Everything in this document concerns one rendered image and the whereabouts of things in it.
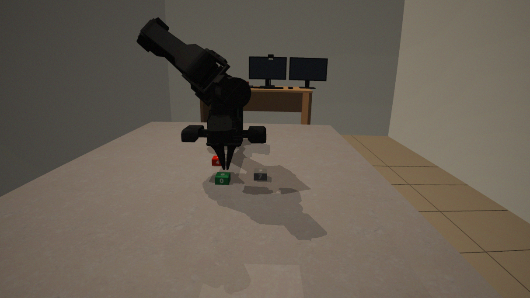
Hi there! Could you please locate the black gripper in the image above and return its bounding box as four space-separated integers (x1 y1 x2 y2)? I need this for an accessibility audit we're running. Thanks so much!
181 103 266 170

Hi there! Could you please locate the red block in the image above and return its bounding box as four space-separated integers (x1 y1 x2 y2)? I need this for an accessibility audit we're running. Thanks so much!
212 156 221 166

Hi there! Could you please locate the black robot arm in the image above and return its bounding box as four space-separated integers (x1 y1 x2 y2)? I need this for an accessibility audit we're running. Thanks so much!
136 17 251 144

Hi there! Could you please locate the green digit block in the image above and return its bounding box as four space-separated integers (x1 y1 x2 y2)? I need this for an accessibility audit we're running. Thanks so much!
215 172 230 185

